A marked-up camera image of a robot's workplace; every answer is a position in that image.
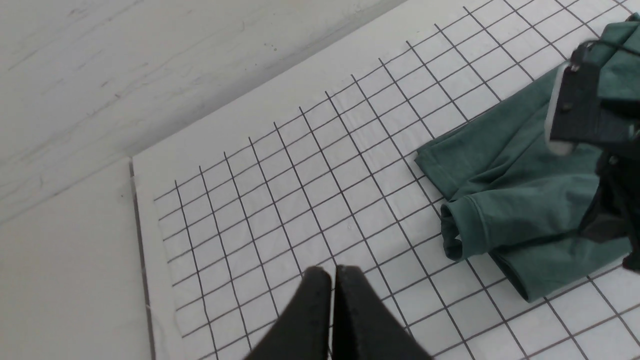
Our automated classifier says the green long-sleeve top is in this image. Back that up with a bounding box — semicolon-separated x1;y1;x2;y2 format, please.
415;12;640;303

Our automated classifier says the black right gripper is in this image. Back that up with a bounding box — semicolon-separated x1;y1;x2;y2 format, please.
577;107;640;273

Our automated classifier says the white black-grid tablecloth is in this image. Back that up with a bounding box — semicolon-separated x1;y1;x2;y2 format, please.
154;0;639;360

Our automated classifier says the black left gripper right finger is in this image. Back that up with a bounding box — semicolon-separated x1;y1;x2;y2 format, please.
332;265;433;360

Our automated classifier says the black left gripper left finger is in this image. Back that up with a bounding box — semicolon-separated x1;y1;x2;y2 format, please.
246;266;332;360

